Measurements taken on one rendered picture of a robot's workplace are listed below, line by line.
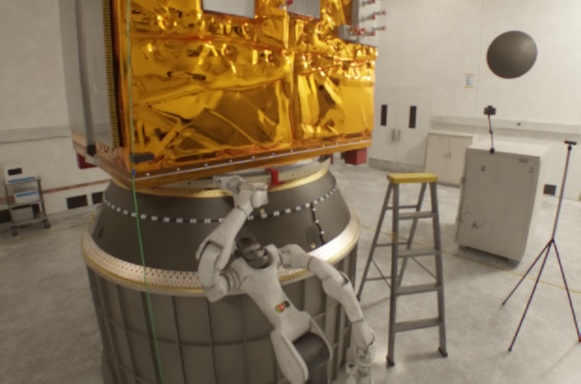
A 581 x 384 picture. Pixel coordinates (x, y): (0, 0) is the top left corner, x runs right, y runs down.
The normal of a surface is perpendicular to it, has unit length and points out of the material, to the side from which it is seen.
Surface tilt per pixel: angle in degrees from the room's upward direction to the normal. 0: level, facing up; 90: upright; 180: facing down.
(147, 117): 103
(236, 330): 90
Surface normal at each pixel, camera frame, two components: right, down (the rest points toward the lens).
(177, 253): -0.06, -0.27
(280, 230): 0.44, -0.30
